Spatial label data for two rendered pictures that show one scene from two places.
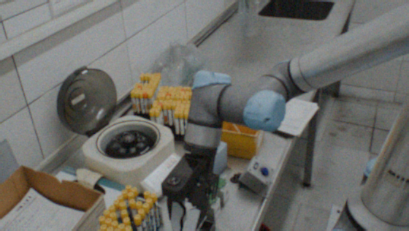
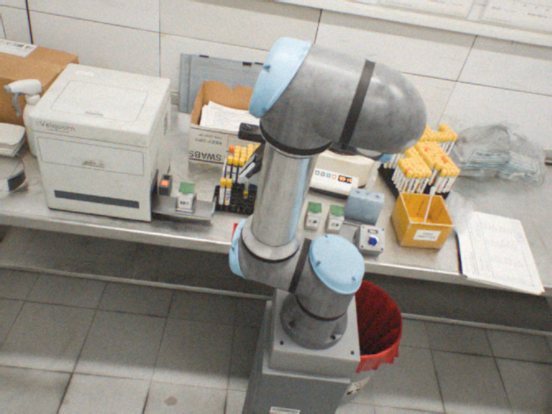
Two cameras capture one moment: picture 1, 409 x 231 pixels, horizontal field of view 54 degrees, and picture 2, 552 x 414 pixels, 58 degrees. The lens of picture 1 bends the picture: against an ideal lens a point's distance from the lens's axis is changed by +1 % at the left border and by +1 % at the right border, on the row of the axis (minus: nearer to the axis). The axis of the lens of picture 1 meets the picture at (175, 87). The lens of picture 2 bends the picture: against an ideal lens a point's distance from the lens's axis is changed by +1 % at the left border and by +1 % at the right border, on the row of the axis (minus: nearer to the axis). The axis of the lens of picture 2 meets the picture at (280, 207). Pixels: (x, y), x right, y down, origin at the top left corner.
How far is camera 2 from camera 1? 0.89 m
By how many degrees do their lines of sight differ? 45
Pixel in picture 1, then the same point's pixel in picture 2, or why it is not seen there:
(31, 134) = not seen: hidden behind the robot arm
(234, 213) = not seen: hidden behind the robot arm
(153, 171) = (326, 170)
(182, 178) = (252, 130)
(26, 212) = (246, 117)
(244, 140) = (404, 219)
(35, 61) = (338, 29)
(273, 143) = (438, 258)
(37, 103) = not seen: hidden behind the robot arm
